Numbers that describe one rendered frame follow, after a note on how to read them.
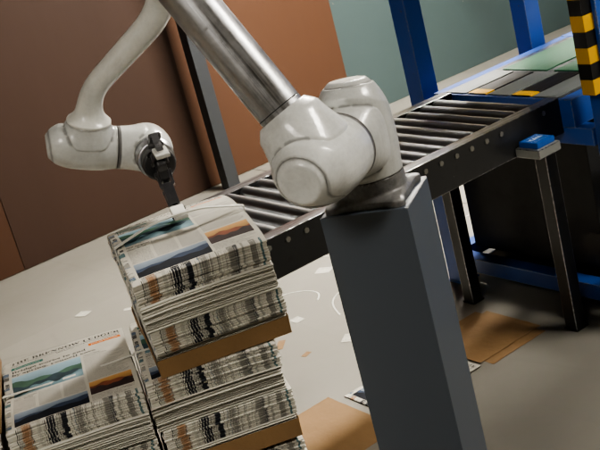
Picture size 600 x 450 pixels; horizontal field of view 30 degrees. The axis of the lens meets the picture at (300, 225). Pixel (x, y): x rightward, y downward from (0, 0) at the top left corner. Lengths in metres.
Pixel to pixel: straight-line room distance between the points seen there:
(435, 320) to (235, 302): 0.48
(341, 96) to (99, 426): 0.84
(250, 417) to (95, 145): 0.72
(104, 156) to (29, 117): 3.47
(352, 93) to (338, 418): 1.59
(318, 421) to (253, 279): 1.52
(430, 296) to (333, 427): 1.26
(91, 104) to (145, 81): 3.77
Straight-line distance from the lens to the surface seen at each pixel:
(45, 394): 2.44
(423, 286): 2.45
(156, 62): 6.38
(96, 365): 2.49
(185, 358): 2.30
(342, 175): 2.19
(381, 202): 2.41
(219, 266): 2.24
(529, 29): 4.59
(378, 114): 2.37
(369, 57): 7.35
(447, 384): 2.55
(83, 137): 2.59
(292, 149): 2.18
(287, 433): 2.41
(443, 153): 3.39
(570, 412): 3.49
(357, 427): 3.64
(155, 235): 2.39
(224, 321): 2.29
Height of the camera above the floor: 1.78
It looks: 19 degrees down
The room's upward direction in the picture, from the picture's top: 15 degrees counter-clockwise
